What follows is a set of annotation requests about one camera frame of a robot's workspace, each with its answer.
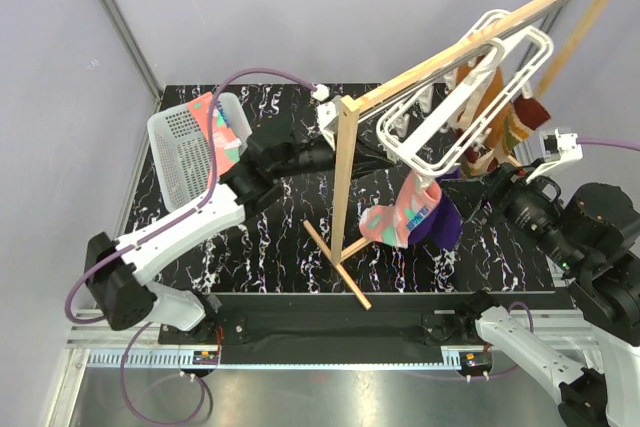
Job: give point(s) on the purple sock pair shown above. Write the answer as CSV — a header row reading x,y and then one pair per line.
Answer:
x,y
442,227

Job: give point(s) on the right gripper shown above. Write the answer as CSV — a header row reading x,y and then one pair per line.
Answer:
x,y
510,182

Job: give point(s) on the white clip hanger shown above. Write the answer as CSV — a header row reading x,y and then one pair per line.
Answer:
x,y
455,110

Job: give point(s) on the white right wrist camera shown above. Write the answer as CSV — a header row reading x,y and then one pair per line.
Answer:
x,y
560,149

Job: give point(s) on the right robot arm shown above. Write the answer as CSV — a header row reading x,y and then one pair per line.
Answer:
x,y
590,240

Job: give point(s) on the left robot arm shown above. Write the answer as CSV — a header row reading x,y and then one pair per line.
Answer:
x,y
120,272

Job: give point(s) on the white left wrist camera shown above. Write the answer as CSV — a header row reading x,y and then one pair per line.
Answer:
x,y
327,114

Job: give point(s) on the pink dotted sock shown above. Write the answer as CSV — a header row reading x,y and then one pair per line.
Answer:
x,y
385,223
214,124

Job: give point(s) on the white plastic basket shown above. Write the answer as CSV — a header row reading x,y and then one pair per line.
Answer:
x,y
179,153

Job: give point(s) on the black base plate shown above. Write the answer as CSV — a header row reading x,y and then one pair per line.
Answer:
x,y
329,328

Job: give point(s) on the orange sock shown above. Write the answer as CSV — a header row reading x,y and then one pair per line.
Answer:
x,y
492,92

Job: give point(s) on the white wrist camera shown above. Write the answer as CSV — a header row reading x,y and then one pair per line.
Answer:
x,y
327,114
560,149

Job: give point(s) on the striped beige sock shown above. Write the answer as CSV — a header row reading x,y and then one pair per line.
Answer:
x,y
480,161
522,117

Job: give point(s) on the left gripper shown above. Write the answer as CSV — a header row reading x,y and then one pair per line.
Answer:
x,y
368,159

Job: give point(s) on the aluminium rail frame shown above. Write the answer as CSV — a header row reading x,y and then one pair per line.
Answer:
x,y
372,369

